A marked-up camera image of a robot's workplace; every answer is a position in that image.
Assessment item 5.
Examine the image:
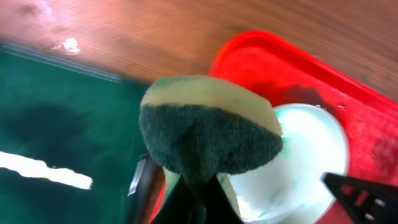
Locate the green yellow sponge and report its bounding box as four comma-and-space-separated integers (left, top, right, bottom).
139, 75, 283, 211

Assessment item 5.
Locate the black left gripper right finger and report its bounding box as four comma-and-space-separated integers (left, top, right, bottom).
203, 175, 243, 224

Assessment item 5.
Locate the black water tray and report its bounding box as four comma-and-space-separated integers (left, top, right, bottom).
1, 44, 156, 224

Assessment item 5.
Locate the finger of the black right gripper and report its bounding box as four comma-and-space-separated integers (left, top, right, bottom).
322, 172, 397, 224

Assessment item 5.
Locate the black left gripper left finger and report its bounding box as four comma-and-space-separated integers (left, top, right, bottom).
150, 176, 193, 224

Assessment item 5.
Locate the white plate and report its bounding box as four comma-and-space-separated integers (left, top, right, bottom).
229, 103, 349, 224

